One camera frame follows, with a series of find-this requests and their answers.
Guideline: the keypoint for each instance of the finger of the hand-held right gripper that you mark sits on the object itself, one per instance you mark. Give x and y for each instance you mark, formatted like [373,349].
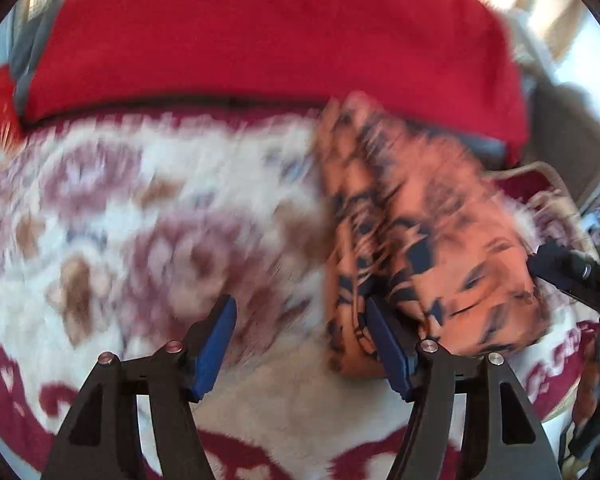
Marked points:
[565,267]

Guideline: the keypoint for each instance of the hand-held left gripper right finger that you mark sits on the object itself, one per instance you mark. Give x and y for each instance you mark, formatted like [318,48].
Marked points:
[390,350]

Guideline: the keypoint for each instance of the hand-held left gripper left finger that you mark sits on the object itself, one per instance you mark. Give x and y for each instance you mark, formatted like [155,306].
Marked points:
[212,350]

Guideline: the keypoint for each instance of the orange floral garment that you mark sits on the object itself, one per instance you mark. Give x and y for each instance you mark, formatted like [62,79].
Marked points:
[430,240]

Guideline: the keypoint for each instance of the floral plush sofa cover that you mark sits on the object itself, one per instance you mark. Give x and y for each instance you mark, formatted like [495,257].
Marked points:
[155,220]

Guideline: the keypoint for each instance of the red blanket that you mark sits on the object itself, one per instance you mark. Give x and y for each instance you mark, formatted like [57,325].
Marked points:
[260,40]

